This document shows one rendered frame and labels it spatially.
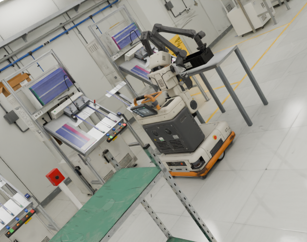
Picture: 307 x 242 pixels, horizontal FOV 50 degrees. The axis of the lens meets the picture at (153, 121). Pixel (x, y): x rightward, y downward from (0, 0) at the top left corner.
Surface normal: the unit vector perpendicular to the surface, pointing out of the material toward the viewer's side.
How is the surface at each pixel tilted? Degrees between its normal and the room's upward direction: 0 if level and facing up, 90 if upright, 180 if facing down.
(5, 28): 90
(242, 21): 90
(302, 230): 0
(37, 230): 90
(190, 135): 90
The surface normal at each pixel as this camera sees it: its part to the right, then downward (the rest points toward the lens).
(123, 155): 0.60, -0.14
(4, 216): 0.07, -0.64
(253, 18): -0.59, 0.59
